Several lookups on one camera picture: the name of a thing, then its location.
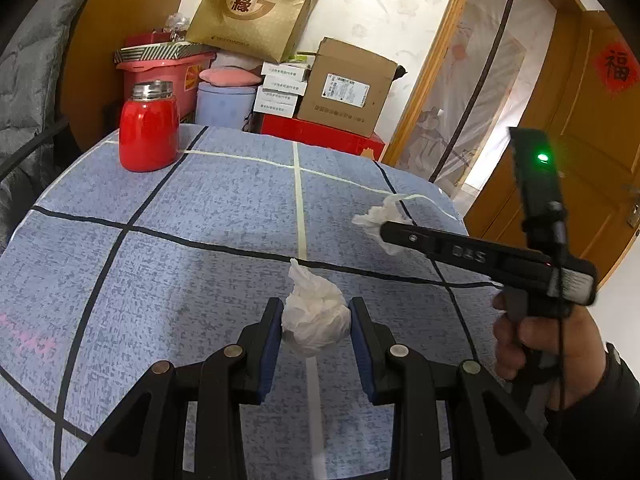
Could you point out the brown cardboard box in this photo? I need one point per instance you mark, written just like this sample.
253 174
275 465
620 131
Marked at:
345 90

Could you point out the pink cushion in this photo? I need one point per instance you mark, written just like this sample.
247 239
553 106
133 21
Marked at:
230 77

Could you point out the plain wooden door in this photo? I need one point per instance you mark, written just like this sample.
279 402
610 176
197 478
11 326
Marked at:
125 5

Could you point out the person's right forearm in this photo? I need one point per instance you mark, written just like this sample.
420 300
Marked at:
610 420

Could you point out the person's right hand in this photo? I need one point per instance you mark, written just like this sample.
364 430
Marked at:
575 350

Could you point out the pink plastic tub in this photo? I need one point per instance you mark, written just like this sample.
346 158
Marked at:
190 85

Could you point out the small white box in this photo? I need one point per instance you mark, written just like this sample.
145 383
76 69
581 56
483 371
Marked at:
285 85
280 97
286 70
275 109

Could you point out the large red gift box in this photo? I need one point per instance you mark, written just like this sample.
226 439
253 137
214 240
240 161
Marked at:
320 135

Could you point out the red paper door decoration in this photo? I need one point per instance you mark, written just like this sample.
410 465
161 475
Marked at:
612 67

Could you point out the panelled wooden door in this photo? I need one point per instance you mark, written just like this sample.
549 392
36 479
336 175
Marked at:
590 185

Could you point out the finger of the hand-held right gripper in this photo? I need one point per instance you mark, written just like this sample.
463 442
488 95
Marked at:
410 236

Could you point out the lavender round container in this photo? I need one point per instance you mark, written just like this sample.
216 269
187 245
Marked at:
222 107

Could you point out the white tissue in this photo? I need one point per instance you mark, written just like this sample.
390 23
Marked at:
375 220
315 320

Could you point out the red flask with metal lid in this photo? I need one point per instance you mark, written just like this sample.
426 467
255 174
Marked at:
147 130

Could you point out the gold paper carrier bag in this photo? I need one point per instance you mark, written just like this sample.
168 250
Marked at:
255 10

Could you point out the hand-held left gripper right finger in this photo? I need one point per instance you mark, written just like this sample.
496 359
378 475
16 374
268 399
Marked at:
362 355

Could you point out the small red box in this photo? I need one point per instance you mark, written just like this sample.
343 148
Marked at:
150 41

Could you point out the clear plastic wrapped item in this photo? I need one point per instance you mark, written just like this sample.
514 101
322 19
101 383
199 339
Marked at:
177 27

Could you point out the gold striped flat box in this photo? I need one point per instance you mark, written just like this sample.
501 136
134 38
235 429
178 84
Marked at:
165 52

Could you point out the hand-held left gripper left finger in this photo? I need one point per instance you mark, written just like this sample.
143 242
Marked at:
270 355

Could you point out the wooden door frame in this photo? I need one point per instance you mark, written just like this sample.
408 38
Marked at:
435 60

